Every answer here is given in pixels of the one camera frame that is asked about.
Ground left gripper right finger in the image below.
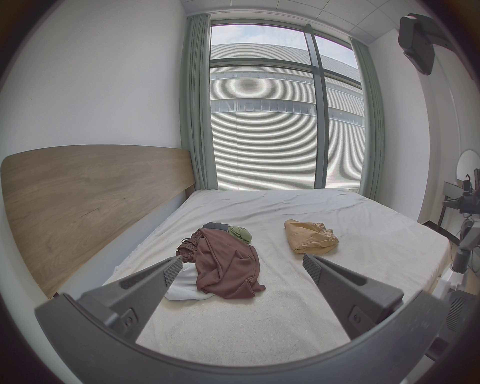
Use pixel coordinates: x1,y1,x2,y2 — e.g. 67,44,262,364
302,252,405,341

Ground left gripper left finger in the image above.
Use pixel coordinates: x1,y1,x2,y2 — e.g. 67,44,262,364
77,256,184,344

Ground mustard yellow shorts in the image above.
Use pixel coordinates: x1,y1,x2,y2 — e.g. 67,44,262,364
284,219,340,256

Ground bed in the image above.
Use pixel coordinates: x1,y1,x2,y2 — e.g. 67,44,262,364
0,145,451,370

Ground white garment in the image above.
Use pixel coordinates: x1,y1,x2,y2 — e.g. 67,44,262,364
164,267,215,302

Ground brown garment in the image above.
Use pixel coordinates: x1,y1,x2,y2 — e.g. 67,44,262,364
176,227,266,300

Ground green garment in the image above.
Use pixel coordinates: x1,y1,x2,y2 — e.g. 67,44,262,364
226,224,253,245

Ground grey-green curtain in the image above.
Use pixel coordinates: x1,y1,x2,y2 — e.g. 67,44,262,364
350,37,386,200
179,14,219,190

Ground window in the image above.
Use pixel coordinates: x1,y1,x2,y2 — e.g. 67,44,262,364
208,22,365,190

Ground round white mirror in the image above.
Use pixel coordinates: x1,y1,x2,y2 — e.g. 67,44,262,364
455,149,480,185

